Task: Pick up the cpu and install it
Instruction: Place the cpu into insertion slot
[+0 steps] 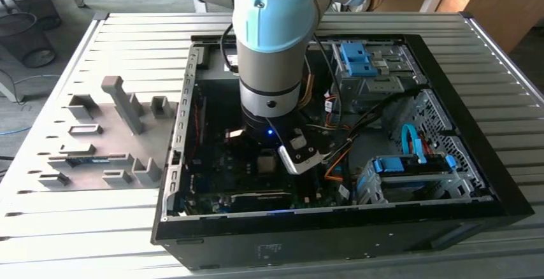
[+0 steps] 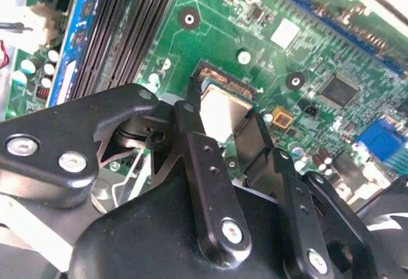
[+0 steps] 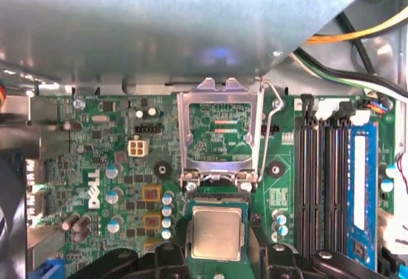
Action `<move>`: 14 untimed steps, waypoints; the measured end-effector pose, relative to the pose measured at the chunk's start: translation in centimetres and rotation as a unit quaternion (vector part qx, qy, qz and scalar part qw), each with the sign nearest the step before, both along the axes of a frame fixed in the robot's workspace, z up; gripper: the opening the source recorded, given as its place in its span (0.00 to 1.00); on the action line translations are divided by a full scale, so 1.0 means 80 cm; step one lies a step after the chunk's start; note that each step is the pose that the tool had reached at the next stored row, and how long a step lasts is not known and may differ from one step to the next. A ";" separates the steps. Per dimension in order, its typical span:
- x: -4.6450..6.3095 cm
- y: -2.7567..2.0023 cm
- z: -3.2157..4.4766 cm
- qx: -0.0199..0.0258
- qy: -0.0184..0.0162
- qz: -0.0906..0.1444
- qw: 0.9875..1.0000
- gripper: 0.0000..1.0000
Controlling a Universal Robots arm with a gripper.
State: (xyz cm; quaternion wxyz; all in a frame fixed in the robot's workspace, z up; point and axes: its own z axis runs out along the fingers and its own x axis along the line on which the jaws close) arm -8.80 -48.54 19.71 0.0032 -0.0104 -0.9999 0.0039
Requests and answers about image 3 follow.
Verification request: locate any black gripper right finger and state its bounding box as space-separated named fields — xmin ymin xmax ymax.
xmin=259 ymin=243 xmax=383 ymax=279

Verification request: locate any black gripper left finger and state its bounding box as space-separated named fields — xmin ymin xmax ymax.
xmin=66 ymin=242 xmax=191 ymax=279

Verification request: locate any silver CPU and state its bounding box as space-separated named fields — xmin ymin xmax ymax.
xmin=186 ymin=197 xmax=250 ymax=264

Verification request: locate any metal socket cover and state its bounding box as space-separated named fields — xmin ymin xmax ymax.
xmin=176 ymin=76 xmax=266 ymax=194

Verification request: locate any CPU socket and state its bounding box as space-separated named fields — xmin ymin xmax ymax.
xmin=181 ymin=192 xmax=265 ymax=270

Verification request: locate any green motherboard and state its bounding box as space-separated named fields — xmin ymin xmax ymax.
xmin=25 ymin=92 xmax=399 ymax=279

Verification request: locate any metal locking lever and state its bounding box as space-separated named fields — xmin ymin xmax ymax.
xmin=258 ymin=78 xmax=285 ymax=183

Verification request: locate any blue RAM stick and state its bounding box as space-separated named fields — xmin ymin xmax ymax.
xmin=349 ymin=121 xmax=381 ymax=272

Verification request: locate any black PC case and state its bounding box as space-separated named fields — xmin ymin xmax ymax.
xmin=0 ymin=0 xmax=408 ymax=279

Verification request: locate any grey power supply unit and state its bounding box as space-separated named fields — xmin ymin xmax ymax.
xmin=0 ymin=0 xmax=393 ymax=84

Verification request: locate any yellow wire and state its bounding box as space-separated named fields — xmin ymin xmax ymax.
xmin=304 ymin=13 xmax=408 ymax=45

